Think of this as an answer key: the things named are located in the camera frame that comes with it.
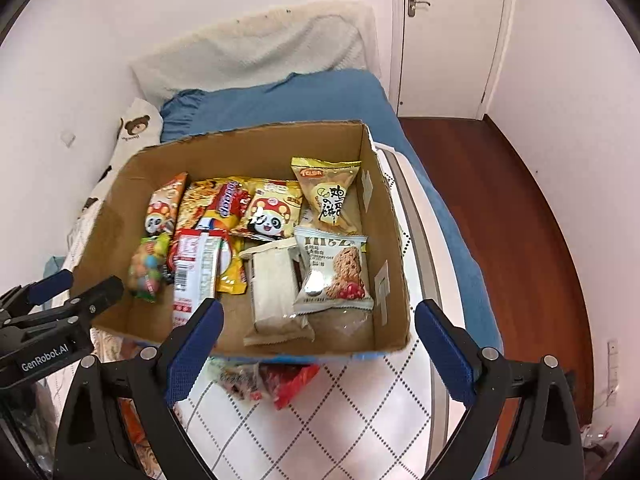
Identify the metal door handle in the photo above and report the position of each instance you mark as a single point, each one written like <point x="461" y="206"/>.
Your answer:
<point x="412" y="5"/>

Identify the white green cartoon packet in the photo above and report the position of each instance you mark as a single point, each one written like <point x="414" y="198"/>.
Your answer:
<point x="241" y="380"/>

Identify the red white barcode packet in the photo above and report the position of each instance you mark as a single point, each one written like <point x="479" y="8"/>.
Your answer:
<point x="196" y="269"/>

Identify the colourful candy balls bag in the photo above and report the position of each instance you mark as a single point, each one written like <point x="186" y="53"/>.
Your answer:
<point x="145" y="273"/>

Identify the clear cake packet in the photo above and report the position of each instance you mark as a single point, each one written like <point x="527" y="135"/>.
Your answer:
<point x="273" y="288"/>

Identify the large yellow chips bag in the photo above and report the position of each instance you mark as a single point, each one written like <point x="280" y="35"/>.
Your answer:
<point x="209" y="204"/>

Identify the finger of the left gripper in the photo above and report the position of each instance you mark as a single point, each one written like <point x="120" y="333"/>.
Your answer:
<point x="83" y="308"/>
<point x="20" y="300"/>

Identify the blue bed sheet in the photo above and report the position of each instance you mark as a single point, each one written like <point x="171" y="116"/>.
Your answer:
<point x="334" y="96"/>

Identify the cream padded headboard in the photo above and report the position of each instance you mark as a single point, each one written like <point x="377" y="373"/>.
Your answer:
<point x="262" y="48"/>

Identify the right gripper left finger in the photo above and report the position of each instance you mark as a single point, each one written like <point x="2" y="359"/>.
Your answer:
<point x="92" y="440"/>

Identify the wall socket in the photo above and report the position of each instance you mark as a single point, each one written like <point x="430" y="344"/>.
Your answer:
<point x="68" y="138"/>

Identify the white door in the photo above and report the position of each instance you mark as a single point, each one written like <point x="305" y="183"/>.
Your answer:
<point x="450" y="57"/>

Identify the small red packet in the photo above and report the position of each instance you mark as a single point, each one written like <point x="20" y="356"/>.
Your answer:
<point x="283" y="382"/>

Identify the white oat cookie packet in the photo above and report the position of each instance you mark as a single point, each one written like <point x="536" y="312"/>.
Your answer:
<point x="333" y="272"/>

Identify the yellow panda snack packet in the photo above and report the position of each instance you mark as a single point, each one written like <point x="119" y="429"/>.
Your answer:
<point x="273" y="211"/>

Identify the orange panda packet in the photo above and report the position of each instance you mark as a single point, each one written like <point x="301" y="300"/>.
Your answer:
<point x="162" y="213"/>

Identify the cardboard milk box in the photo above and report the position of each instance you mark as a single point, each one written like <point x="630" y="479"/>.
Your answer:
<point x="263" y="152"/>

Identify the bear print pillow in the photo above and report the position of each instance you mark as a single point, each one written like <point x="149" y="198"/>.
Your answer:
<point x="139" y="128"/>

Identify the white quilted bed cover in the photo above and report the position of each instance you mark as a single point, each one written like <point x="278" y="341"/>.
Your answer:
<point x="382" y="418"/>

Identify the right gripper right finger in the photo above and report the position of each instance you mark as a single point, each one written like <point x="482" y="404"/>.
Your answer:
<point x="544" y="439"/>

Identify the yellow egg biscuit packet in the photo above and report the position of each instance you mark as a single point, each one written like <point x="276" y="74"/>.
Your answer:
<point x="325" y="186"/>

